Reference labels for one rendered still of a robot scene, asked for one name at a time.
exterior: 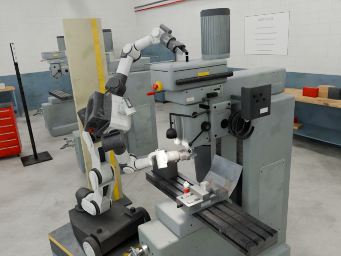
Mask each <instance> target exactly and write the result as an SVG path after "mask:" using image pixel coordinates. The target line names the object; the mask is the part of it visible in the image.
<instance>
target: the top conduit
mask: <svg viewBox="0 0 341 256"><path fill-rule="evenodd" d="M231 76H233V71H230V72H224V73H217V74H210V75H204V76H198V77H191V78H185V79H179V80H176V85H183V84H189V83H195V82H201V81H207V80H213V79H219V78H225V77H231Z"/></svg>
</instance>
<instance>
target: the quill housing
mask: <svg viewBox="0 0 341 256"><path fill-rule="evenodd" d="M199 104H205V105H208V102H207V101H203V102H198V103H194V104H189V105H181V104H177V103H174V102H172V112H173V113H176V114H184V115H191V116H192V115H195V114H197V113H200V112H202V111H205V110H206V109H203V108H200V107H199ZM180 119H181V137H182V143H181V144H180V145H182V146H184V147H186V148H189V149H191V148H194V147H197V146H200V145H204V144H207V143H208V142H209V131H207V132H205V131H204V132H203V133H202V134H201V135H200V136H199V137H198V138H197V139H196V140H195V141H194V142H193V143H192V146H191V147H189V146H188V143H189V142H192V141H193V140H194V139H195V138H196V136H197V135H198V134H199V133H200V132H201V131H202V130H201V124H202V123H203V122H204V121H208V114H206V113H204V114H201V115H198V116H196V117H193V118H192V117H184V116H180Z"/></svg>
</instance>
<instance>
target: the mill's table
mask: <svg viewBox="0 0 341 256"><path fill-rule="evenodd" d="M145 173H146V180H147V181H149V182H150V183H151V184H152V185H154V186H155V187H156V188H158V189H159V190H160V191H162V192H163V193H164V194H166V195H167V196H168V197H169V198H171V199H172V200H173V201H175V202H177V197H178V196H181V195H184V183H185V182H186V181H187V183H188V184H189V192H190V187H191V186H194V185H196V184H197V185H198V186H200V184H198V183H196V182H195V181H193V180H191V179H190V178H188V177H186V176H185V175H183V174H181V173H180V172H178V176H175V177H172V178H170V179H165V178H163V177H162V176H160V175H158V174H157V173H155V172H154V171H153V169H152V170H151V171H150V170H149V171H146V172H145ZM192 215H193V216H194V217H196V218H197V219H198V220H200V221H201V222H202V223H204V224H205V225H206V226H207V227H209V228H210V229H211V230H213V231H214V232H215V233H217V234H218V235H219V236H221V237H222V238H223V239H225V240H226V241H227V242H228V243H230V244H231V245H232V246H234V247H235V248H236V249H238V250H239V251H240V252H242V253H243V254H244V255H246V256H257V255H259V254H260V253H262V252H263V251H265V250H267V249H268V248H270V247H271V246H273V245H275V244H276V243H277V242H278V231H276V230H274V229H273V228H271V227H269V226H268V225H266V224H264V223H263V222H261V221H259V220H258V219H256V218H254V217H253V216H251V215H249V214H248V213H246V212H244V211H243V210H241V209H239V208H238V207H236V206H235V205H233V204H231V203H230V202H228V201H226V200H224V201H222V202H219V203H217V204H215V205H212V206H210V207H208V208H206V209H203V210H201V211H199V212H196V213H194V214H192Z"/></svg>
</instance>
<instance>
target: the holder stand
mask: <svg viewBox="0 0 341 256"><path fill-rule="evenodd" d="M161 150H163V151H164V153H167V152H168V151H167V150H165V149H157V150H155V151H152V152H157V151H161ZM152 152H151V153H152ZM154 162H155V159H154ZM166 164H167V167H166V168H160V169H159V168H158V165H157V163H154V165H153V171H154V172H155V173H157V174H158V175H160V176H162V177H163V178H165V179H170V178H172V177H175V176H178V165H177V163H172V164H169V163H166Z"/></svg>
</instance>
